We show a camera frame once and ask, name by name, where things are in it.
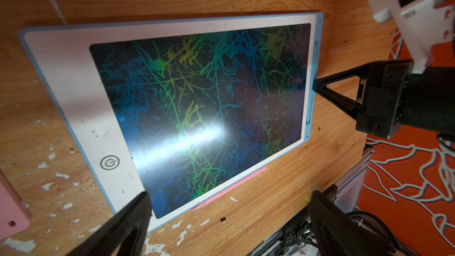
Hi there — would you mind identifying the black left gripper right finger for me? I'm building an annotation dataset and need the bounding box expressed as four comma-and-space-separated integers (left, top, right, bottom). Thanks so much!
308, 191, 393, 256

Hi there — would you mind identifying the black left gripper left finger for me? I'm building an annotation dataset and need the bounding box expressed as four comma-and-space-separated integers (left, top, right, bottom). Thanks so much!
68, 192, 152, 256

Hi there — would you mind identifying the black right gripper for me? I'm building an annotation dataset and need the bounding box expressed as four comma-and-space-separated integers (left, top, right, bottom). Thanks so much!
313, 60, 414, 139

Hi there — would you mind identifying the blue framed tablet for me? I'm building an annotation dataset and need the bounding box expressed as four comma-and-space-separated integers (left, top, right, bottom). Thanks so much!
20, 13, 324, 231

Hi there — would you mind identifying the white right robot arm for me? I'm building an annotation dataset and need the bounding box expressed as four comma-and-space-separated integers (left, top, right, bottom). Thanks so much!
314, 61, 455, 256

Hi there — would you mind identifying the pink framed writing tablet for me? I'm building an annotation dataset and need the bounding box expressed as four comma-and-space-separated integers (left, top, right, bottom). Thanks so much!
0, 173, 32, 240

